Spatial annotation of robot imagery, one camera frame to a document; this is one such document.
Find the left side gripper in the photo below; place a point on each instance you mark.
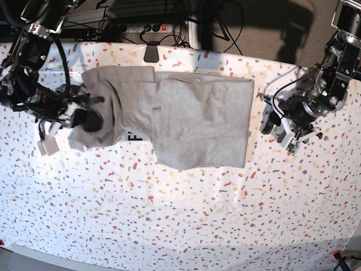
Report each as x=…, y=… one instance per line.
x=301, y=111

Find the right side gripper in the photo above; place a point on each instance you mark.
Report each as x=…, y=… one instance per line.
x=51, y=104

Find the grey T-shirt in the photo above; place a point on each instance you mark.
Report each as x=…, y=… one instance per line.
x=192, y=120

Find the black table clamp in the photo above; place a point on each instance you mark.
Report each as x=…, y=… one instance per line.
x=151, y=54

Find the terrazzo pattern tablecloth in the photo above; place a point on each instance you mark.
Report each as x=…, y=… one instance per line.
x=116, y=207

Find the white power strip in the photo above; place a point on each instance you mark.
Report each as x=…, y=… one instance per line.
x=139, y=28

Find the red clamp bottom right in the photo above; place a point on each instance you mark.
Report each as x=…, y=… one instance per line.
x=341, y=263

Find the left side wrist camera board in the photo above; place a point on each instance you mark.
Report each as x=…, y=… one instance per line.
x=293, y=146

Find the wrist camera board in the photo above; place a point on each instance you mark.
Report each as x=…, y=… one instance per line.
x=293, y=146
x=48, y=146

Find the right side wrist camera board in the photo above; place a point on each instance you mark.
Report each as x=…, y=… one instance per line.
x=48, y=146

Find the grey table frame leg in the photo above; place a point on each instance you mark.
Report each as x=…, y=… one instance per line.
x=193, y=35

